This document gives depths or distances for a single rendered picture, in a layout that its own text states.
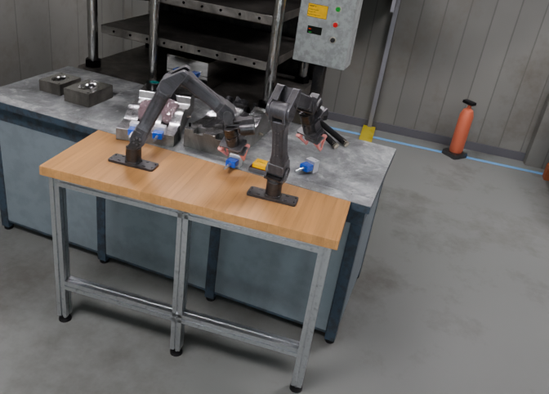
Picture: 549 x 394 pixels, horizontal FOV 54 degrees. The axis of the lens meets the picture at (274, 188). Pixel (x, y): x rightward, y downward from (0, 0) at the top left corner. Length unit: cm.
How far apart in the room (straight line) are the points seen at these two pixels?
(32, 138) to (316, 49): 155
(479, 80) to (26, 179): 390
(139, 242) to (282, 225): 108
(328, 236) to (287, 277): 65
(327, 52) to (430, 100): 247
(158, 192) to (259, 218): 40
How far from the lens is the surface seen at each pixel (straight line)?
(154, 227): 275
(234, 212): 200
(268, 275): 259
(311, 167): 236
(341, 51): 302
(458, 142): 517
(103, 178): 219
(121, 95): 309
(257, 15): 307
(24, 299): 290
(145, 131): 221
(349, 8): 298
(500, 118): 547
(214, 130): 246
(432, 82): 533
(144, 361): 253
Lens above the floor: 181
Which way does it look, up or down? 27 degrees down
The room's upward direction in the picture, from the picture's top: 9 degrees clockwise
